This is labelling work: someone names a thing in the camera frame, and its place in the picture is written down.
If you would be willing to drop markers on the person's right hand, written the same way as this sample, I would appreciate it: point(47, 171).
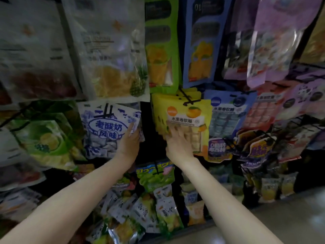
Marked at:
point(180, 147)

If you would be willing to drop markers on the person's left hand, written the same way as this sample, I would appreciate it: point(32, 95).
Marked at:
point(129, 147)

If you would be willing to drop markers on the blue white yogurt candy bag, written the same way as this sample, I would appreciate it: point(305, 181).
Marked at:
point(104, 132)

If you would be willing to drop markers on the yellow orange-cube snack bag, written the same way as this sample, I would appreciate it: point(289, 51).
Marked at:
point(172, 93)
point(183, 117)

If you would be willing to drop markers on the blue yellow curvy snack bag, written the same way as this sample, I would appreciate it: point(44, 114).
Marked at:
point(218, 150)
point(256, 152)

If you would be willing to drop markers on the row of pale green pouches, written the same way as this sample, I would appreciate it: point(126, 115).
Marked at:
point(203, 195)

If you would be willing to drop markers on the blue fruit roll candy packet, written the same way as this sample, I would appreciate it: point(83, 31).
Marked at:
point(228, 117)

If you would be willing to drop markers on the row of white blue pouches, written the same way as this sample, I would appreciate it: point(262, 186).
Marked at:
point(137, 211)

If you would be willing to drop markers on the green yellow-fruit snack bag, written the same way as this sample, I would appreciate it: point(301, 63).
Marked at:
point(43, 142)

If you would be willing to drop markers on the red sliced snack bag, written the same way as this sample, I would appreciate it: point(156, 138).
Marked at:
point(264, 109)

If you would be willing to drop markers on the green dried mango packet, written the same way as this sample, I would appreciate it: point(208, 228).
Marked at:
point(161, 48)

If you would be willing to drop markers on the white dried pineapple packet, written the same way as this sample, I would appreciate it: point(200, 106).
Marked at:
point(109, 48)

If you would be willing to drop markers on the row of small yellow pouches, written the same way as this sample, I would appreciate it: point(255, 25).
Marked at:
point(277, 185)

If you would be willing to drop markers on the white dried fruit pouch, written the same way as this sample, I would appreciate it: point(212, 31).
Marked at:
point(18, 170)

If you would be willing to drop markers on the purple cow candy bag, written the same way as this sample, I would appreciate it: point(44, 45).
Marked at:
point(294, 101)

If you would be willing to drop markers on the gold egg tart candy bag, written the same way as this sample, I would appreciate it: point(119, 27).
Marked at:
point(315, 43)

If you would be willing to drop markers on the person's left forearm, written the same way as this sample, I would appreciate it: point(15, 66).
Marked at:
point(61, 205)

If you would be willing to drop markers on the person's right forearm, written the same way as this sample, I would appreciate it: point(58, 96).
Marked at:
point(223, 205)

